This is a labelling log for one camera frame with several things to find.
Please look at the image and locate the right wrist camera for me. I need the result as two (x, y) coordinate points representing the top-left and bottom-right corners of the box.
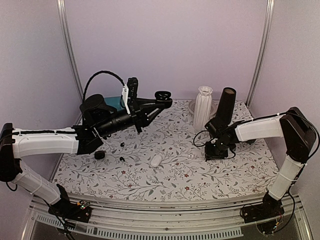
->
(204, 117), (226, 137)

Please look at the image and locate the aluminium front rail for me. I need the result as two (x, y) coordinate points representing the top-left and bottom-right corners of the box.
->
(22, 193), (311, 240)

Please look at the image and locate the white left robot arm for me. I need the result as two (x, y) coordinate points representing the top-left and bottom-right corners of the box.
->
(0, 91), (173, 217)

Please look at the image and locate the white pleated vase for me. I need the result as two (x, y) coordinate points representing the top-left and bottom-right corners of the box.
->
(193, 86), (213, 131)

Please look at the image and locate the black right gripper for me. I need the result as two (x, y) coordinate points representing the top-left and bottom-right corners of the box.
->
(205, 138), (232, 159)

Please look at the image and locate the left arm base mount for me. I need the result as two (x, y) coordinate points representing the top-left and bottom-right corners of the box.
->
(48, 184), (93, 223)

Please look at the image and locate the black earbud case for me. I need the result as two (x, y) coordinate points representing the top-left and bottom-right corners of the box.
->
(154, 90), (173, 109)
(94, 150), (106, 160)

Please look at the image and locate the black tall tumbler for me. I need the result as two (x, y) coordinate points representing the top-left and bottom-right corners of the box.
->
(215, 87), (237, 125)

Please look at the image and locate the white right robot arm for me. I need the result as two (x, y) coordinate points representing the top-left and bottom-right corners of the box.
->
(144, 100), (285, 202)

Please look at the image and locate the black camera cable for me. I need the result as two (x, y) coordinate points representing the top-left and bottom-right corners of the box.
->
(81, 69), (125, 101)
(192, 129), (237, 160)

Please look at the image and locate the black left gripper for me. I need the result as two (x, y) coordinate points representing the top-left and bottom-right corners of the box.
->
(96, 97), (165, 138)

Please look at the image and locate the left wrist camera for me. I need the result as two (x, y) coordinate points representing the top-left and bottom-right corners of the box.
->
(120, 77), (139, 115)

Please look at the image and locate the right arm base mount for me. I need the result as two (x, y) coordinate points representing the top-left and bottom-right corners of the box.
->
(239, 192), (285, 223)

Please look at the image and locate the aluminium corner post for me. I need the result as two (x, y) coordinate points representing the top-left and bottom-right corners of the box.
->
(245, 0), (276, 108)
(56, 0), (86, 101)

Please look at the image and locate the black right camera cable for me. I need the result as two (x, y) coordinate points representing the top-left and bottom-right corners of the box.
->
(192, 129), (237, 160)

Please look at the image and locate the white oval charging case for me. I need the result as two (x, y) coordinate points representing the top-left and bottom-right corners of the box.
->
(150, 154), (163, 168)

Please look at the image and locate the black left camera cable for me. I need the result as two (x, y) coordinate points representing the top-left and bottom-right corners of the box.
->
(81, 69), (125, 101)

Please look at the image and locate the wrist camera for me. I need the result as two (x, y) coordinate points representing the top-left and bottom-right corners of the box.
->
(204, 117), (226, 137)
(120, 77), (139, 115)

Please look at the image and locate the white ribbed plate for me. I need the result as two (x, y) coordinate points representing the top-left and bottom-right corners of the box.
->
(188, 99), (218, 118)

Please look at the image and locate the aluminium corner post right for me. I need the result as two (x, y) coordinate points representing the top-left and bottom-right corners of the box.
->
(245, 0), (276, 108)

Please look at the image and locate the aluminium corner post left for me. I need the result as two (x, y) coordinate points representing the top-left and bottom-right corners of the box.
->
(56, 0), (86, 101)

